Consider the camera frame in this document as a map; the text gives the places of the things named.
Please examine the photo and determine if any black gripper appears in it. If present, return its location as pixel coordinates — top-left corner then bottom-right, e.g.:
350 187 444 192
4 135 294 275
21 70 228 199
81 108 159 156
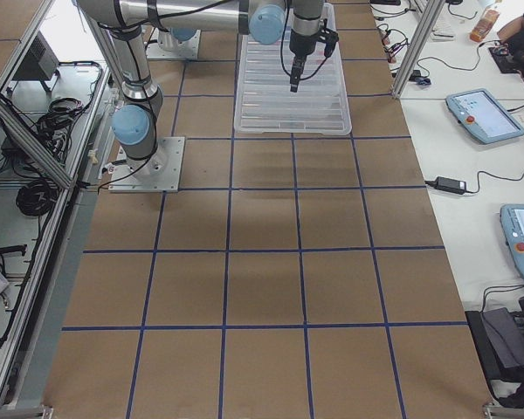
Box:
289 26 339 93

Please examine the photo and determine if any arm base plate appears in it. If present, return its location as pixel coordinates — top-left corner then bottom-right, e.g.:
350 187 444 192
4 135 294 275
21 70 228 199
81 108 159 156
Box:
107 136 185 193
146 29 201 60

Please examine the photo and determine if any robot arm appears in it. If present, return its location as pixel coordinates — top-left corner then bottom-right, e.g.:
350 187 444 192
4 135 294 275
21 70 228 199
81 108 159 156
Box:
78 1 339 175

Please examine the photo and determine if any teach pendant with red button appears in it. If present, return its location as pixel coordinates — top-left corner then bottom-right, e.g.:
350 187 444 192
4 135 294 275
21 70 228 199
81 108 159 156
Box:
445 88 524 144

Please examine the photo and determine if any black power adapter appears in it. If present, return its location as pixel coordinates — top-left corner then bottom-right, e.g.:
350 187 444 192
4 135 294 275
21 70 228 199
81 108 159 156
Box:
435 176 467 195

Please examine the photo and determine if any aluminium frame post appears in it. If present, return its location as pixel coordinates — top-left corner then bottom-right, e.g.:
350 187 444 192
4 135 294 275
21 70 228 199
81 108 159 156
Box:
391 0 444 99

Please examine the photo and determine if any clear plastic box lid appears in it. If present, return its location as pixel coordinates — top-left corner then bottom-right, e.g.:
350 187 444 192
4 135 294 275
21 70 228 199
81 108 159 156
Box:
234 27 352 136

